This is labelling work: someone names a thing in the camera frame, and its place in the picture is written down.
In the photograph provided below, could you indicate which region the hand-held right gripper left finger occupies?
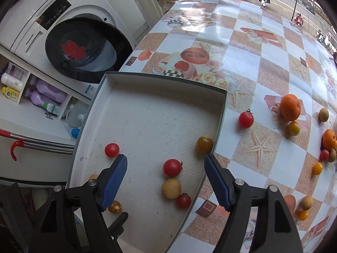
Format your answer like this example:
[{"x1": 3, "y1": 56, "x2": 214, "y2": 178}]
[{"x1": 32, "y1": 153, "x2": 128, "y2": 253}]

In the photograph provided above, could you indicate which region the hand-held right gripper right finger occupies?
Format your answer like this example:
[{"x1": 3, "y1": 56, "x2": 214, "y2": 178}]
[{"x1": 204, "y1": 153, "x2": 304, "y2": 253}]

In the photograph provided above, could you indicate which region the white cardboard box tray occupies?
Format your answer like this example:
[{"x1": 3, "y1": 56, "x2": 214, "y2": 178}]
[{"x1": 66, "y1": 72, "x2": 228, "y2": 252}]

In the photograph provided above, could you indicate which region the clear plastic jug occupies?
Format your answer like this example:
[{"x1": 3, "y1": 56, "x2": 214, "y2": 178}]
[{"x1": 65, "y1": 103, "x2": 88, "y2": 127}]

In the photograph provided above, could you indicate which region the white bottle green cap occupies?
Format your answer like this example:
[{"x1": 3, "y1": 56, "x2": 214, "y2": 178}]
[{"x1": 43, "y1": 103, "x2": 63, "y2": 116}]

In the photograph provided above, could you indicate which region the white storage shelf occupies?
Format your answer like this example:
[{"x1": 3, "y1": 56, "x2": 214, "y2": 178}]
[{"x1": 0, "y1": 45, "x2": 91, "y2": 185}]

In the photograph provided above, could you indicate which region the small mandarin orange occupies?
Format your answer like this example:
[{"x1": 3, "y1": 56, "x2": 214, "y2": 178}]
[{"x1": 279, "y1": 94, "x2": 301, "y2": 122}]

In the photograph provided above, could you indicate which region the purple detergent bottle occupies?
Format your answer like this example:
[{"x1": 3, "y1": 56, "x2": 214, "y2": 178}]
[
  {"x1": 35, "y1": 80, "x2": 67, "y2": 103},
  {"x1": 24, "y1": 88, "x2": 49, "y2": 108}
]

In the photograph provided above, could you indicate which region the large mandarin orange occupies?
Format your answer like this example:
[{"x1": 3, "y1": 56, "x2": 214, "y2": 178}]
[{"x1": 322, "y1": 129, "x2": 337, "y2": 149}]

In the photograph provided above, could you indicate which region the checkered printed tablecloth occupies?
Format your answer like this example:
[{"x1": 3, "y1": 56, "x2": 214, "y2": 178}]
[{"x1": 118, "y1": 0, "x2": 337, "y2": 253}]

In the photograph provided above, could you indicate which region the yellow green bottle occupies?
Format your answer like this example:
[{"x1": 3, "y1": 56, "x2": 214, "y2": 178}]
[{"x1": 2, "y1": 86, "x2": 20, "y2": 103}]

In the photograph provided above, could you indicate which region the white plastic bottle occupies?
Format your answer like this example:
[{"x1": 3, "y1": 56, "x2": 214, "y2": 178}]
[{"x1": 1, "y1": 73, "x2": 24, "y2": 90}]

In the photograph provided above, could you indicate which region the white front-load washing machine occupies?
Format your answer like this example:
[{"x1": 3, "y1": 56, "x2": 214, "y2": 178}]
[{"x1": 0, "y1": 0, "x2": 149, "y2": 101}]

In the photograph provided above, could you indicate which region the metal mop handle red hook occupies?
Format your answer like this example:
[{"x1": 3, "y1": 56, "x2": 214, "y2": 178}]
[{"x1": 0, "y1": 129, "x2": 77, "y2": 162}]

